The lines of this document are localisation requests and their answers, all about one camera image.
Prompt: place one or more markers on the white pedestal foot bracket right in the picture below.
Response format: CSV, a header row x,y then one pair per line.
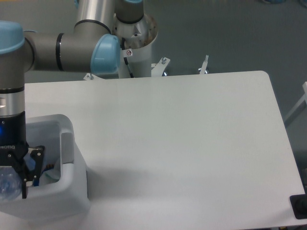
x,y
204,68

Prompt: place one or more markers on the black clamp at table edge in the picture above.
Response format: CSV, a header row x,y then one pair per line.
x,y
299,206

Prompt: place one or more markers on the blue snack packet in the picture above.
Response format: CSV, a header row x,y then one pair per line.
x,y
31,164

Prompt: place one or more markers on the white frame at right edge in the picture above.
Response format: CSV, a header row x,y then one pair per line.
x,y
298,107

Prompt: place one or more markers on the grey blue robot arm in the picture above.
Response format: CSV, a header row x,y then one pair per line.
x,y
91,48

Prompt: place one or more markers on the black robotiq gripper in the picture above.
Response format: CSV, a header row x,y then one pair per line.
x,y
13,149

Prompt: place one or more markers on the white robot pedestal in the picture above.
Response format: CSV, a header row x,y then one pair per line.
x,y
136,42

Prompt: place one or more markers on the white pedestal foot bracket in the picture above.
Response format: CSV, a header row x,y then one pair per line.
x,y
90,77
204,68

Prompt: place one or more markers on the white plastic wrapper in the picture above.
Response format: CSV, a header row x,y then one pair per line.
x,y
52,171

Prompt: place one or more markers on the white trash can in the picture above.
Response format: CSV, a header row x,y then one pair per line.
x,y
69,195

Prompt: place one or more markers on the clear plastic bottle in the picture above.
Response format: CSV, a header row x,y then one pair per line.
x,y
10,184

